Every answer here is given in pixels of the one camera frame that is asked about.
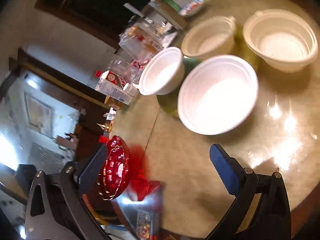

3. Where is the cream plastic ribbed bowl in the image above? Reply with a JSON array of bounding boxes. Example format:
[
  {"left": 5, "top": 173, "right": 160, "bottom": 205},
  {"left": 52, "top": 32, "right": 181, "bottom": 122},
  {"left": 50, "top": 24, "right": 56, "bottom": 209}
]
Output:
[{"left": 181, "top": 16, "right": 236, "bottom": 61}]

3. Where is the red glass scalloped plate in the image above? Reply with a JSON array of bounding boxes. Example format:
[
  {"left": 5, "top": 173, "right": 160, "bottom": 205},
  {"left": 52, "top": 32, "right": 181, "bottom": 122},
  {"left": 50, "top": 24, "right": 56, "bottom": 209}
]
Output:
[{"left": 97, "top": 135, "right": 132, "bottom": 200}]

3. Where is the gold glitter round placemat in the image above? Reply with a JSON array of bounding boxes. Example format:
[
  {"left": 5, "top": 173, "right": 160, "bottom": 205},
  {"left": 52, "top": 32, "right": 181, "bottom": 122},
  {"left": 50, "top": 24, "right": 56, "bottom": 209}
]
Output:
[{"left": 157, "top": 24, "right": 259, "bottom": 118}]

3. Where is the small white foam bowl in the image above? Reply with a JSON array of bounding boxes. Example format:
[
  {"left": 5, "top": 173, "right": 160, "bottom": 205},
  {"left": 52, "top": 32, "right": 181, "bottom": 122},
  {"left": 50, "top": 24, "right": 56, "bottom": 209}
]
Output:
[{"left": 138, "top": 47, "right": 185, "bottom": 96}]

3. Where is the blue patterned snack dish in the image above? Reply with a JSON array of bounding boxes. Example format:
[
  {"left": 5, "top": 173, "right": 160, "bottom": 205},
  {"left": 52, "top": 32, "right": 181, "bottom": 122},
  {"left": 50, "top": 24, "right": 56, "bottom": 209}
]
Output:
[{"left": 178, "top": 0, "right": 210, "bottom": 17}]

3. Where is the green round turntable base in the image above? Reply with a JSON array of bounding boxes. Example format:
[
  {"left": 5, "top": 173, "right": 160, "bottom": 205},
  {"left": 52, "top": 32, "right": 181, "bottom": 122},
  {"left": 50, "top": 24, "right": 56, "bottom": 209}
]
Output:
[{"left": 182, "top": 56, "right": 201, "bottom": 75}]

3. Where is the peanut butter jar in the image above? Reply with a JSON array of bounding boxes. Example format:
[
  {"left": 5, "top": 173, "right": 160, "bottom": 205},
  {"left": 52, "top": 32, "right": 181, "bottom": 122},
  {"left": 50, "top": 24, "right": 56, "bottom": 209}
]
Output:
[{"left": 104, "top": 95, "right": 123, "bottom": 111}]

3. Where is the large white foam bowl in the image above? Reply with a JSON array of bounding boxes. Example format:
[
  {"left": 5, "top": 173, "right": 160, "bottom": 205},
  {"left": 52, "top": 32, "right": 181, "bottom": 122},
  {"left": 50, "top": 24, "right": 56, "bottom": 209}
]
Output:
[{"left": 177, "top": 55, "right": 259, "bottom": 135}]

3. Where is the small gold ornament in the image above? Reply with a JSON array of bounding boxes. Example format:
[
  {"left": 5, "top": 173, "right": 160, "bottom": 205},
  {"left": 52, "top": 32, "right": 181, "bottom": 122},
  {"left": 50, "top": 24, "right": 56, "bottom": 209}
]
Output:
[{"left": 97, "top": 124, "right": 112, "bottom": 132}]

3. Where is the clear plastic bag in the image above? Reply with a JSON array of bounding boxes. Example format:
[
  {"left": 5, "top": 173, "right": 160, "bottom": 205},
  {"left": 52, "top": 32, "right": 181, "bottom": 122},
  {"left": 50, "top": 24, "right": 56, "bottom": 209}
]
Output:
[{"left": 119, "top": 18, "right": 178, "bottom": 66}]

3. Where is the clear glass pitcher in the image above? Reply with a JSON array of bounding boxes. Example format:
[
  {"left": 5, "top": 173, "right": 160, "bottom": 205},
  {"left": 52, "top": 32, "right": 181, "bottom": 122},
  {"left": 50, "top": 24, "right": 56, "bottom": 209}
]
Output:
[{"left": 107, "top": 59, "right": 142, "bottom": 83}]

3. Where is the red capped white bottle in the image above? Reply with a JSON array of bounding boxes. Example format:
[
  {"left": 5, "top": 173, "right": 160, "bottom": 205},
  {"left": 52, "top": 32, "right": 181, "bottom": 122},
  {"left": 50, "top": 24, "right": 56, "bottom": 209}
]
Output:
[{"left": 95, "top": 70, "right": 127, "bottom": 90}]

